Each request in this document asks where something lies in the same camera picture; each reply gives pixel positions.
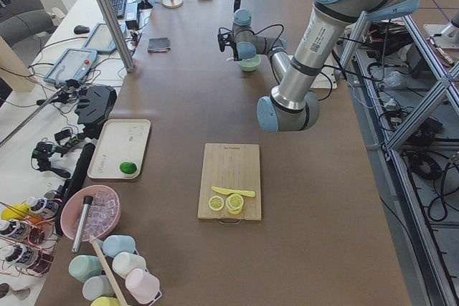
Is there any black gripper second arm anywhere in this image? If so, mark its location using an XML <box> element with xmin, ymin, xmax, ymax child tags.
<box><xmin>217</xmin><ymin>27</ymin><xmax>239</xmax><ymax>59</ymax></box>

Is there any silver blue second robot arm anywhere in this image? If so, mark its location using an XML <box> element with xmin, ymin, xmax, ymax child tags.
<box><xmin>217</xmin><ymin>0</ymin><xmax>420</xmax><ymax>133</ymax></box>

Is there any mint green ceramic bowl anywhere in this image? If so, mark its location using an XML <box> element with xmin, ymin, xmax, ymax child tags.
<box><xmin>236</xmin><ymin>54</ymin><xmax>261</xmax><ymax>72</ymax></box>

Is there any pink bowl with ice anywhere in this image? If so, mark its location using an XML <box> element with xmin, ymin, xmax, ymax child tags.
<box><xmin>60</xmin><ymin>185</ymin><xmax>121</xmax><ymax>242</ymax></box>

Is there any dark grey folded cloth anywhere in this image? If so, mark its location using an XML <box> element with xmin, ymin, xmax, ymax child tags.
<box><xmin>147</xmin><ymin>37</ymin><xmax>171</xmax><ymax>53</ymax></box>

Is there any blue teach pendant far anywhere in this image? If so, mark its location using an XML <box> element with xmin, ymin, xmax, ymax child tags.
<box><xmin>82</xmin><ymin>23</ymin><xmax>116</xmax><ymax>54</ymax></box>

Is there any blue teach pendant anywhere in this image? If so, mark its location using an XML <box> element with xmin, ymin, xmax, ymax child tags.
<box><xmin>82</xmin><ymin>23</ymin><xmax>116</xmax><ymax>54</ymax></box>
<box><xmin>44</xmin><ymin>49</ymin><xmax>98</xmax><ymax>86</ymax></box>

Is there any wooden cutting board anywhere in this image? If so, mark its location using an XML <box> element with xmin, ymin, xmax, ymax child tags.
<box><xmin>197</xmin><ymin>143</ymin><xmax>262</xmax><ymax>221</ymax></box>

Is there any black computer mouse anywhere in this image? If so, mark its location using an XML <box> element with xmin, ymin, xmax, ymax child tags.
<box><xmin>73</xmin><ymin>25</ymin><xmax>90</xmax><ymax>34</ymax></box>

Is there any cream serving tray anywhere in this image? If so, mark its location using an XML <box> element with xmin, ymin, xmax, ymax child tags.
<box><xmin>87</xmin><ymin>119</ymin><xmax>151</xmax><ymax>179</ymax></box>

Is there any blue teach pendant near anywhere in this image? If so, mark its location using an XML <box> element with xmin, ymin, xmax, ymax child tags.
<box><xmin>44</xmin><ymin>49</ymin><xmax>98</xmax><ymax>86</ymax></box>

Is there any yellow plastic knife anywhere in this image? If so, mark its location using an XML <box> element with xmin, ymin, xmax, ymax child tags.
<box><xmin>211</xmin><ymin>186</ymin><xmax>256</xmax><ymax>198</ymax></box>

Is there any green lime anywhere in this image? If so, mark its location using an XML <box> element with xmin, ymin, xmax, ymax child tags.
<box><xmin>119</xmin><ymin>161</ymin><xmax>138</xmax><ymax>175</ymax></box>

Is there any lemon slice stack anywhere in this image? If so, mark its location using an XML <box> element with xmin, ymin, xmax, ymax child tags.
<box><xmin>225</xmin><ymin>193</ymin><xmax>244</xmax><ymax>214</ymax></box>

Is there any lemon slice single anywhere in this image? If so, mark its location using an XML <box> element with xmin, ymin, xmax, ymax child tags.
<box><xmin>208</xmin><ymin>196</ymin><xmax>225</xmax><ymax>211</ymax></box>

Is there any grey office chair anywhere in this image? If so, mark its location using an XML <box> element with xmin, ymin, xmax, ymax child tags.
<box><xmin>1</xmin><ymin>0</ymin><xmax>57</xmax><ymax>47</ymax></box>

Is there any metal muddler tube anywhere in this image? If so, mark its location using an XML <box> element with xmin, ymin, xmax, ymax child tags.
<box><xmin>71</xmin><ymin>196</ymin><xmax>93</xmax><ymax>254</ymax></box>

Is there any blue ceramic cup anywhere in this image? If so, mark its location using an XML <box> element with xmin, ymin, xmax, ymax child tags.
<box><xmin>103</xmin><ymin>234</ymin><xmax>136</xmax><ymax>258</ymax></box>

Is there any white ceramic cup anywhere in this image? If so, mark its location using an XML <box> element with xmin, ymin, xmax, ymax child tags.
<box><xmin>112</xmin><ymin>252</ymin><xmax>146</xmax><ymax>279</ymax></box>

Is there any pink ceramic cup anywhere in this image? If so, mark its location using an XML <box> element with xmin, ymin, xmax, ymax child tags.
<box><xmin>125</xmin><ymin>268</ymin><xmax>161</xmax><ymax>305</ymax></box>

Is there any green ceramic cup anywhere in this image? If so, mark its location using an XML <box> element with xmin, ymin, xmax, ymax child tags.
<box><xmin>68</xmin><ymin>255</ymin><xmax>103</xmax><ymax>283</ymax></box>

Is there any wooden spatula stick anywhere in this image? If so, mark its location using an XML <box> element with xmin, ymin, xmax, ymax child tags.
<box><xmin>89</xmin><ymin>237</ymin><xmax>128</xmax><ymax>306</ymax></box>

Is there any aluminium frame post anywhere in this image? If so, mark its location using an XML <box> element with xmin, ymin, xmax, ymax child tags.
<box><xmin>96</xmin><ymin>0</ymin><xmax>135</xmax><ymax>72</ymax></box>

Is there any copper wire bottle rack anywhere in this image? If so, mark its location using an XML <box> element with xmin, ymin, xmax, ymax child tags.
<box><xmin>1</xmin><ymin>197</ymin><xmax>60</xmax><ymax>277</ymax></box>

